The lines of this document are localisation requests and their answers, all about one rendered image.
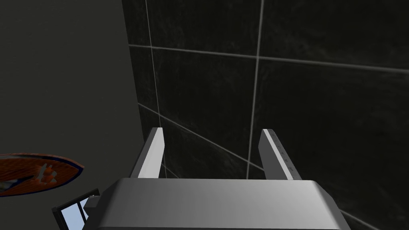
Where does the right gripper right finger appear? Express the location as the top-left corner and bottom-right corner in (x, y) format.
(258, 129), (302, 181)

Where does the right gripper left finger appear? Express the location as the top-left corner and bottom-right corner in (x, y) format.
(129, 127), (165, 179)

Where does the black framed window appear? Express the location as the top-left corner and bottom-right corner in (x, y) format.
(52, 188), (100, 230)

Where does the orange oval wall picture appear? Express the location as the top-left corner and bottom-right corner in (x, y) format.
(0, 153), (85, 198)

